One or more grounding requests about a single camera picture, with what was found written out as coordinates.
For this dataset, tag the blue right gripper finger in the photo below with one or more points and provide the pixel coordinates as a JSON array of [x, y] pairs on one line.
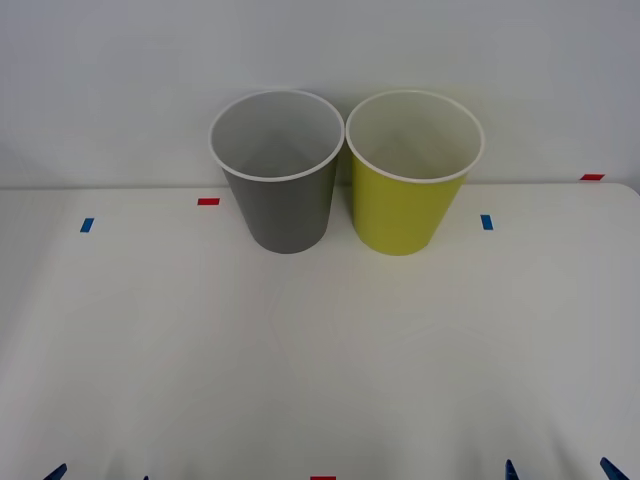
[[510, 471], [614, 470]]

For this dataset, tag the yellow-green plastic waste bin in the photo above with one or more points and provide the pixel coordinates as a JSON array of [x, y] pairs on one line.
[[400, 210]]

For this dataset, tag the grey plastic waste bin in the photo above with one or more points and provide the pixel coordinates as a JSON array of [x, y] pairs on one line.
[[285, 210]]

